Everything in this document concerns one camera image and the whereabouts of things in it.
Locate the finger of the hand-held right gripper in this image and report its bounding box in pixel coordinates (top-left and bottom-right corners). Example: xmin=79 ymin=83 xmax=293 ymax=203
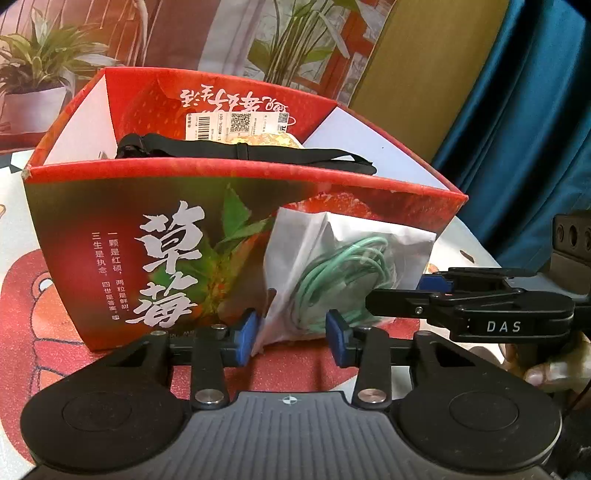
xmin=418 ymin=266 xmax=528 ymax=294
xmin=365 ymin=287 xmax=465 ymax=321

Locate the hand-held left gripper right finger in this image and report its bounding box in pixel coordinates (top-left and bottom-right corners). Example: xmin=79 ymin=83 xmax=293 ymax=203
xmin=324 ymin=310 xmax=468 ymax=409

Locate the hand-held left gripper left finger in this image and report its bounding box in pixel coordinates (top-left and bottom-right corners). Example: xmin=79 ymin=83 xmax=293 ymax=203
xmin=111 ymin=308 xmax=258 ymax=409

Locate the clear bag with green cable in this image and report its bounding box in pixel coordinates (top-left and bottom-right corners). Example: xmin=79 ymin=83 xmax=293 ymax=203
xmin=252 ymin=208 xmax=437 ymax=357

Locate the red strawberry print box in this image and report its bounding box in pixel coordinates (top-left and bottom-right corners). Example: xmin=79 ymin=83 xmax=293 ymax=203
xmin=22 ymin=67 xmax=470 ymax=357

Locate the person's right hand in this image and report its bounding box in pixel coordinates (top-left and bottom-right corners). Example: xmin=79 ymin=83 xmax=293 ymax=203
xmin=501 ymin=339 xmax=583 ymax=394

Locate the blue curtain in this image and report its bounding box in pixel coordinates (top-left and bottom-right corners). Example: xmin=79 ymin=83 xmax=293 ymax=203
xmin=431 ymin=0 xmax=591 ymax=278

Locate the yellow packet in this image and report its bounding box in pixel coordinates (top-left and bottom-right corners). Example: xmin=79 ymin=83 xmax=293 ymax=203
xmin=217 ymin=129 xmax=308 ymax=151

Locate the wooden panel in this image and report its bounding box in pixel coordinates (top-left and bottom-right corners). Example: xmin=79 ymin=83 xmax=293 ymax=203
xmin=350 ymin=0 xmax=509 ymax=165

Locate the black strap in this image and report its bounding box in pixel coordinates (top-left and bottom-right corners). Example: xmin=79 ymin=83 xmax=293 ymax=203
xmin=115 ymin=133 xmax=376 ymax=177

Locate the printed wall cloth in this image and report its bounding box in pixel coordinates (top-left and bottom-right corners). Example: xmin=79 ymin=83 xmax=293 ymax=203
xmin=0 ymin=0 xmax=394 ymax=156

